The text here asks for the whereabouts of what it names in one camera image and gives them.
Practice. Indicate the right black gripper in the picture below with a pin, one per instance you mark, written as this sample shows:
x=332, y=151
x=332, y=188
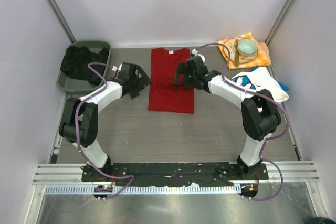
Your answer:
x=180, y=70

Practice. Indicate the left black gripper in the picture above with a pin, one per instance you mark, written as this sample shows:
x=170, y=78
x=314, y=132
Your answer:
x=143, y=82

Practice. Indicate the red t-shirt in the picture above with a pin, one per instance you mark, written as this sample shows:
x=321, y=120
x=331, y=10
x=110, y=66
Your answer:
x=164, y=95

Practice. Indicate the grey plastic bin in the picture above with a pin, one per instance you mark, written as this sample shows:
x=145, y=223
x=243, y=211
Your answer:
x=65, y=83

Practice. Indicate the white daisy print t-shirt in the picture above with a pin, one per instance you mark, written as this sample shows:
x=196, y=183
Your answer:
x=261, y=79

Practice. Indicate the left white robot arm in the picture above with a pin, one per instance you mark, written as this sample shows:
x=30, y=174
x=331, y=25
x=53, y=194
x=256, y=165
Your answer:
x=79, y=121

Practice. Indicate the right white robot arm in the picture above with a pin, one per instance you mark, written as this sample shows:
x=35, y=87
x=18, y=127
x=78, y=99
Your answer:
x=260, y=115

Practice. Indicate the beige plate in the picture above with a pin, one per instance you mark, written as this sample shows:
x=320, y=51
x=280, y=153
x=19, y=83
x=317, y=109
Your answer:
x=230, y=49

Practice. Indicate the wooden chopsticks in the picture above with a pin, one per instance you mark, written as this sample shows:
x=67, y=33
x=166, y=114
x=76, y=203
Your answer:
x=236, y=61

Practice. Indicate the light green bowl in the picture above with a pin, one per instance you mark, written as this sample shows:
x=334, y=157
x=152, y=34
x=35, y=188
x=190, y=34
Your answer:
x=247, y=47

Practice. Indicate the black t-shirt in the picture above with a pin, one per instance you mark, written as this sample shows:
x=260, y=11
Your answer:
x=75, y=63

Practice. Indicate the orange checkered cloth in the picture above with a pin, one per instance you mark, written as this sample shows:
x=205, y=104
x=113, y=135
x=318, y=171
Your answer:
x=262, y=59

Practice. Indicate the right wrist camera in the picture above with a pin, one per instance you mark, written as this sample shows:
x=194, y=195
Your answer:
x=194, y=52

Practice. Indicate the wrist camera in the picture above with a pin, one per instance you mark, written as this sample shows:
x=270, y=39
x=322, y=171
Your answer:
x=194, y=52
x=117, y=68

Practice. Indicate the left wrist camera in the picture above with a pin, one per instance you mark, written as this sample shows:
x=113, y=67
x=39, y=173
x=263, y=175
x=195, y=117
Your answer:
x=117, y=68

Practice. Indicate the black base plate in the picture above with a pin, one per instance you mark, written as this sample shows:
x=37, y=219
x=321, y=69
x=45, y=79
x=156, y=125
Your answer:
x=175, y=174

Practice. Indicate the white slotted cable duct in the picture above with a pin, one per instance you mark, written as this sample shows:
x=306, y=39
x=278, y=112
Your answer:
x=95, y=189

